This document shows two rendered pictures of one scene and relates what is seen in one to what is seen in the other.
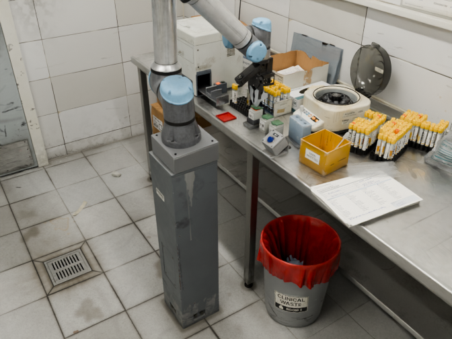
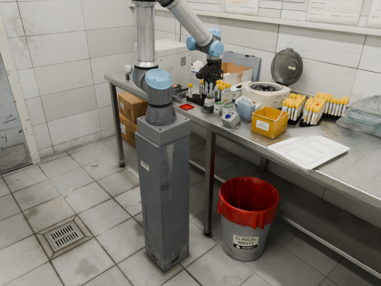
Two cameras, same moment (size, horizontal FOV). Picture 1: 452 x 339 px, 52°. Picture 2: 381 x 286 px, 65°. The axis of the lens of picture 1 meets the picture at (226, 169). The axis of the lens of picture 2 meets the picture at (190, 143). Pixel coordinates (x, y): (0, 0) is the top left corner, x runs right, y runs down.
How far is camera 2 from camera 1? 40 cm
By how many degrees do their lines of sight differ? 9
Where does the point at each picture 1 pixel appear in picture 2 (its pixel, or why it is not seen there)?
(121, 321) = (114, 273)
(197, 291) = (174, 242)
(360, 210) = (310, 158)
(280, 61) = not seen: hidden behind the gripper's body
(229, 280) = (192, 232)
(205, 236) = (180, 196)
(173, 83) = (155, 74)
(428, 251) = (371, 183)
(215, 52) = (173, 62)
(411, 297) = (331, 227)
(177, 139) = (160, 118)
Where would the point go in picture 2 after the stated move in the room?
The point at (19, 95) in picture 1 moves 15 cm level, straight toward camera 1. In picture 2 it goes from (17, 109) to (19, 116)
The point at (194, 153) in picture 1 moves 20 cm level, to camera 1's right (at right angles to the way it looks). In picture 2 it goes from (174, 128) to (215, 125)
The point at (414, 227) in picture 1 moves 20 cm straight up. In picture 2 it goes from (352, 167) to (367, 122)
